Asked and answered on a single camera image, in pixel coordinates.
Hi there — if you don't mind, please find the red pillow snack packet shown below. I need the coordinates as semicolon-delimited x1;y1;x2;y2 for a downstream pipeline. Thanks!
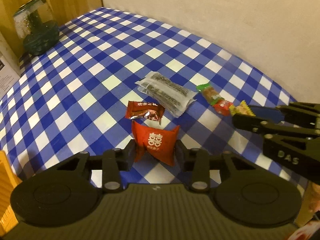
132;120;180;167

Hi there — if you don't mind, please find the green candy bar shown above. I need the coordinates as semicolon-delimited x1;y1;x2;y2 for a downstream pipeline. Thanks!
196;83;222;105

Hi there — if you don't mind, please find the red white printed cloth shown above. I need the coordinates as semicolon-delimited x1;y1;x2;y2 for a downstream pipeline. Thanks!
287;182;320;240

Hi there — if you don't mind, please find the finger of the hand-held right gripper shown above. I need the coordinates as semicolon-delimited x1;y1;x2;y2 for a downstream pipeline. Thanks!
232;112;320;141
250;102;320;124

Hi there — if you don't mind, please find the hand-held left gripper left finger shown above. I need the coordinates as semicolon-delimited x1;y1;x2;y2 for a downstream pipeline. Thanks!
56;139;137;193

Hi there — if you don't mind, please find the small red candy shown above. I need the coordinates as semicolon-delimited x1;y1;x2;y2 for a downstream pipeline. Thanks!
213;99;233;116

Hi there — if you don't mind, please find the orange plastic tray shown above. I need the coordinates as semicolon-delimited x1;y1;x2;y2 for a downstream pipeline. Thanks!
0;150;23;230

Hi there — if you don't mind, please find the dark red foil snack packet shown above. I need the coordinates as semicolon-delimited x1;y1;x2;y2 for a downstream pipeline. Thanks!
125;101;166;125

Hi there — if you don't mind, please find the blue white checked tablecloth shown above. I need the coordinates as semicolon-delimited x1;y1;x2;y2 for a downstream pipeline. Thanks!
0;7;320;189

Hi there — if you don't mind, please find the yellow green candy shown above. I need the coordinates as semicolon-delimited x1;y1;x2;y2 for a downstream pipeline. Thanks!
229;100;256;117

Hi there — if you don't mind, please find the glass jar with dark pebbles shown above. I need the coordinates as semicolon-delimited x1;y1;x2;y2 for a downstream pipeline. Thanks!
13;0;60;56

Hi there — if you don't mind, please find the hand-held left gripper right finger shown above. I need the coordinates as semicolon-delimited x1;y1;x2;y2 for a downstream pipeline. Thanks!
175;140;253;193

